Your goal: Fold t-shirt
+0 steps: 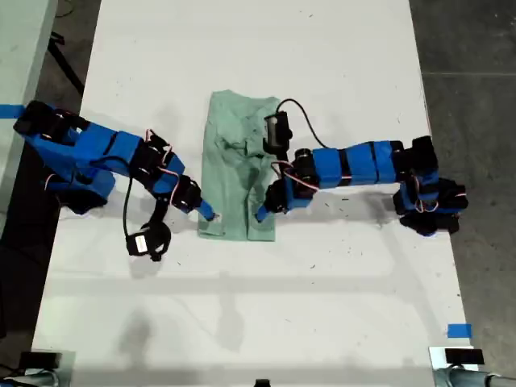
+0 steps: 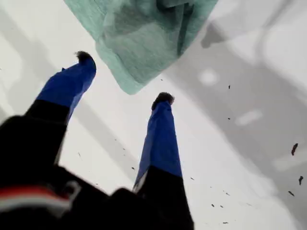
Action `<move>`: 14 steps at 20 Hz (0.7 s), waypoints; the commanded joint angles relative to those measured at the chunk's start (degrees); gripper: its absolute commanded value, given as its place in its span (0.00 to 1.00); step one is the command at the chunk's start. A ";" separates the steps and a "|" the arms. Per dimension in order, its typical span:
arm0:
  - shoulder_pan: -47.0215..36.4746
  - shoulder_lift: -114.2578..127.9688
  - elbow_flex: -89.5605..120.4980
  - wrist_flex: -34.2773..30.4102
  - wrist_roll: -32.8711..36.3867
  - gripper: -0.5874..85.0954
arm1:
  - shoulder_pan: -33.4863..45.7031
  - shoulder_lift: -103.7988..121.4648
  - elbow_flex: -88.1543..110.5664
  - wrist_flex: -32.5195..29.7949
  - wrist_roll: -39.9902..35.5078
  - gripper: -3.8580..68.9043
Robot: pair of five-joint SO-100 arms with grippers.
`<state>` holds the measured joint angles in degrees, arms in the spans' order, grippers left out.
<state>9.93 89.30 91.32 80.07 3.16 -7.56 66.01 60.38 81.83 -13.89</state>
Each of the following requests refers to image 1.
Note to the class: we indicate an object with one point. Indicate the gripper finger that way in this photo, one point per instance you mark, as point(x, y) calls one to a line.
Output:
point(265, 214)
point(206, 210)

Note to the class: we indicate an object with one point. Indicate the pale green T-shirt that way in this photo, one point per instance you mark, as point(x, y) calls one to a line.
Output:
point(225, 181)

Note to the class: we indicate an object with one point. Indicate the blue and black robot arm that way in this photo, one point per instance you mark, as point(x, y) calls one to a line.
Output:
point(354, 165)
point(105, 149)

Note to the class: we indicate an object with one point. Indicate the black stand leg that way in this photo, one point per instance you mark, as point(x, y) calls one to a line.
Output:
point(66, 66)

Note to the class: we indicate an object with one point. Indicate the blue tape strip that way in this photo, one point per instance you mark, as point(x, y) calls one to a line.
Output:
point(11, 111)
point(459, 330)

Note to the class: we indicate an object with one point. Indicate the small black box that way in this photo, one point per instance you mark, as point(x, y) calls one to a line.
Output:
point(40, 359)
point(463, 356)

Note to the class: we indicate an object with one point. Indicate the pale side table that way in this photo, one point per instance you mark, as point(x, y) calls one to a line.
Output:
point(20, 48)

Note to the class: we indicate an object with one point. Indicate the grey metal clamp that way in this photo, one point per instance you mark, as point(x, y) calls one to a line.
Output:
point(36, 381)
point(467, 379)

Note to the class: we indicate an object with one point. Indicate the short black camera stalk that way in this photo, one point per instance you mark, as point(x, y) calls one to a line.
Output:
point(281, 159)
point(158, 213)

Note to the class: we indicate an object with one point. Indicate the black camera box with label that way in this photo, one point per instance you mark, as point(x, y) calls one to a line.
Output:
point(276, 131)
point(141, 244)

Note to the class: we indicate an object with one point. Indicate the small black mount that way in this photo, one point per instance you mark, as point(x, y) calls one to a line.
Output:
point(262, 383)

